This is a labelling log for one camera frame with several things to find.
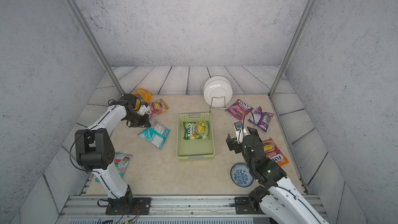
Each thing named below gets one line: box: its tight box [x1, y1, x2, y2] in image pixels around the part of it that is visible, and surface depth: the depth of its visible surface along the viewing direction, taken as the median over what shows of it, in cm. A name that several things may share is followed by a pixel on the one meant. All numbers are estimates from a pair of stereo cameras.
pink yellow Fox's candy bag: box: [148, 98, 170, 118], surface depth 113 cm
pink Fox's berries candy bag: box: [226, 98, 254, 121], surface depth 112 cm
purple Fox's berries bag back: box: [247, 105, 275, 133], surface depth 104 cm
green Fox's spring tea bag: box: [182, 121, 210, 140], surface depth 101 cm
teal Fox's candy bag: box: [137, 118, 172, 150], surface depth 95 cm
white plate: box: [203, 75, 233, 108], surface depth 107 cm
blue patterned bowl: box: [230, 162, 255, 188], surface depth 83 cm
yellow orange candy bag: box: [132, 87, 153, 103], surface depth 120 cm
